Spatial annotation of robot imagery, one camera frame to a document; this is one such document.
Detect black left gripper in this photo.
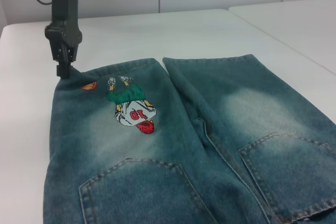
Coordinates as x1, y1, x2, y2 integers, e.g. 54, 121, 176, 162
44, 0, 83, 79

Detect blue denim shorts with patch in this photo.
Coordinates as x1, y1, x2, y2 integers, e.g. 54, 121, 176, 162
43, 54, 336, 224

